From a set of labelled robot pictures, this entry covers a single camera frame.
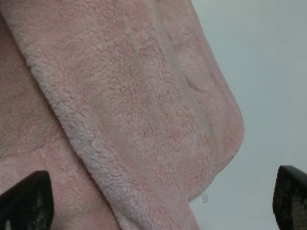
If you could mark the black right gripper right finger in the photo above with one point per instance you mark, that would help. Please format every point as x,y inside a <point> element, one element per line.
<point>290,198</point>

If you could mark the pink terry towel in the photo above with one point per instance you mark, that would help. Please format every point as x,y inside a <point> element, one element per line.
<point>121,101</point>

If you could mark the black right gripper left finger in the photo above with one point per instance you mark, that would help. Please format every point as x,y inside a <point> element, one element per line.
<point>29,204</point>

